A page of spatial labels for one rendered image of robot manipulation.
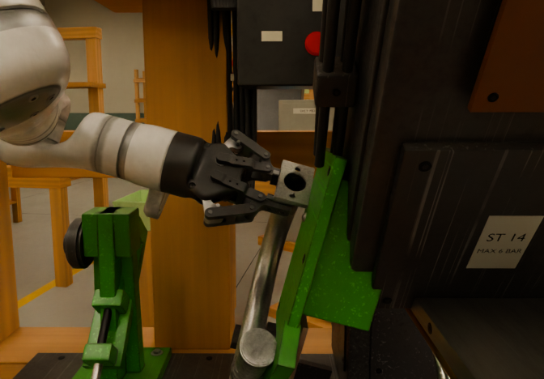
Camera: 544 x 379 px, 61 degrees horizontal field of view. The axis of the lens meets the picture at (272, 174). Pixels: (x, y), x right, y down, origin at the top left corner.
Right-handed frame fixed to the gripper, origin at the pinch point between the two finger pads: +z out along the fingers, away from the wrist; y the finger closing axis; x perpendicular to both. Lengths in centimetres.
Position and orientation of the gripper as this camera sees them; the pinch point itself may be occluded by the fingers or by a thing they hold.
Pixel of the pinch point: (283, 192)
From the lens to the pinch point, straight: 56.3
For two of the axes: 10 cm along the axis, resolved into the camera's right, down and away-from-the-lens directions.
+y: 2.0, -7.9, 5.8
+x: -1.8, 5.6, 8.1
